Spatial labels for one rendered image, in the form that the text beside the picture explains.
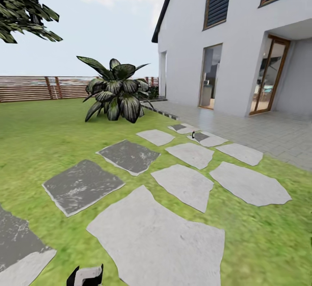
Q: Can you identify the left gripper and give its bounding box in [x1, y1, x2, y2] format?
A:
[66, 266, 103, 286]

